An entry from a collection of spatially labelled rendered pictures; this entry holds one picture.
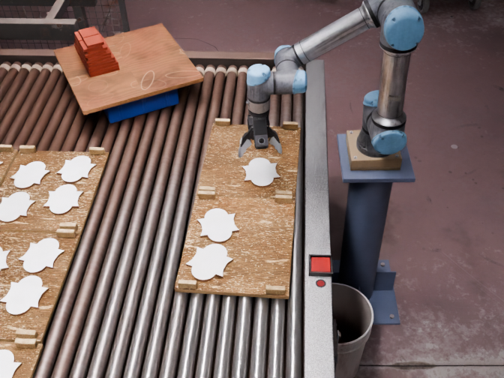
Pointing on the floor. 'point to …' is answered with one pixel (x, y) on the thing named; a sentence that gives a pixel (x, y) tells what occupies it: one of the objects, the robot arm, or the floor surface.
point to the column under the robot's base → (369, 234)
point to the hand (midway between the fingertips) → (260, 157)
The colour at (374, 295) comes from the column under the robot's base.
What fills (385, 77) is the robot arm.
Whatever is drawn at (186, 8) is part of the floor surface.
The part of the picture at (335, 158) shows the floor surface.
